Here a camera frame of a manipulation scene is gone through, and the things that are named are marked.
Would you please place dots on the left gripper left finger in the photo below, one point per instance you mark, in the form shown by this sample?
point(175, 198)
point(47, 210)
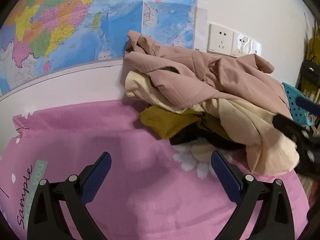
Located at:
point(46, 219)

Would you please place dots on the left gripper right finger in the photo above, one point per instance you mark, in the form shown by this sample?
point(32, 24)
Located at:
point(275, 219)

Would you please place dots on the dusty pink jacket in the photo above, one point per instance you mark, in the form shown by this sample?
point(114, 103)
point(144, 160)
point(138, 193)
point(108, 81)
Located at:
point(186, 77)

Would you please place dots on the yellow hanging clothes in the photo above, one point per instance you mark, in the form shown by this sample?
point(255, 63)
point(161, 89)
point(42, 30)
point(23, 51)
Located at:
point(313, 50)

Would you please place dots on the cream beige garment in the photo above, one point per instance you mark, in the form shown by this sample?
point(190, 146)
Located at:
point(268, 151)

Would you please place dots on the black garment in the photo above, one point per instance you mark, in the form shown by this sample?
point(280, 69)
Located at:
point(193, 133)

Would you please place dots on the black handbag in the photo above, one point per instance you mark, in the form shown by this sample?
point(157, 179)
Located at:
point(309, 71)

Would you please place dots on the pink printed bed sheet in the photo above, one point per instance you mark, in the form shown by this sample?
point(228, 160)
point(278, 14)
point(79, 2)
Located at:
point(153, 190)

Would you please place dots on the mustard yellow garment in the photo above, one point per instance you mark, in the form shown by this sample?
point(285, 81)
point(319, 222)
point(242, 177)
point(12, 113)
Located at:
point(167, 124)

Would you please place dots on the white wall socket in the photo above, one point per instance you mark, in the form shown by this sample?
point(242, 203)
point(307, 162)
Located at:
point(220, 40)

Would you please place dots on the colourful wall map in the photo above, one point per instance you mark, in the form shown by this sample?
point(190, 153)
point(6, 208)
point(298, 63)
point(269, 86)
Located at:
point(44, 36)

